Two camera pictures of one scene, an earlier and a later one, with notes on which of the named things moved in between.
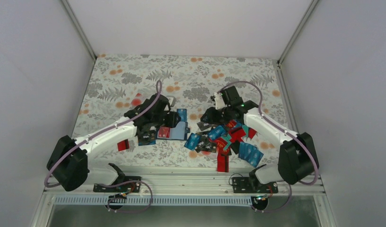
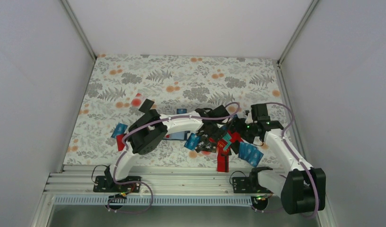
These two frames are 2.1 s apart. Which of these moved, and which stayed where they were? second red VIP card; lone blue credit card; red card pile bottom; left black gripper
Moved: left black gripper
Stayed: red card pile bottom; second red VIP card; lone blue credit card
